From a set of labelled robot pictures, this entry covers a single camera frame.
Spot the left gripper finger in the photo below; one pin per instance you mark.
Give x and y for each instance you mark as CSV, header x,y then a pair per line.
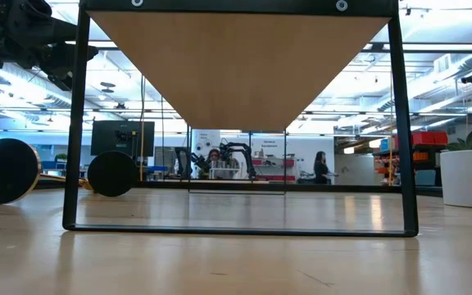
x,y
76,52
62,78

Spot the storage rack with bins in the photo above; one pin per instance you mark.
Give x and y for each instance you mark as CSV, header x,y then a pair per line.
x,y
420,156

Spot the red storage bins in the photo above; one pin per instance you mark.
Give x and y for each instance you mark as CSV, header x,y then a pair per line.
x,y
428,138

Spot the tall black candlestick holder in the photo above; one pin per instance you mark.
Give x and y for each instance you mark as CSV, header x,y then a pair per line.
x,y
113,173

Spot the person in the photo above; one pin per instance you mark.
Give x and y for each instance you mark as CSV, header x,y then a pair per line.
x,y
214,155
321,169

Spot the white planter pot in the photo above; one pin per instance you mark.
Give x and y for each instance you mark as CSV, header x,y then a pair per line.
x,y
469,178

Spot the black aluminium rig frame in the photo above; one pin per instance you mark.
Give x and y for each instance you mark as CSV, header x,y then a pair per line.
x,y
342,188

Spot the tall gold candlestick holder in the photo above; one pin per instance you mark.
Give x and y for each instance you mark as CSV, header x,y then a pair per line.
x,y
6,171

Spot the black ceiling camera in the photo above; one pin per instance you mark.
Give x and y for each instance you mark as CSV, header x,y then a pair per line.
x,y
470,78

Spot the black monitor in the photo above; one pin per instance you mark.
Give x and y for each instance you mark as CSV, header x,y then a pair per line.
x,y
109,137

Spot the green plant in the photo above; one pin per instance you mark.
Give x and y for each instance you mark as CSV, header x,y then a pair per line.
x,y
471,141

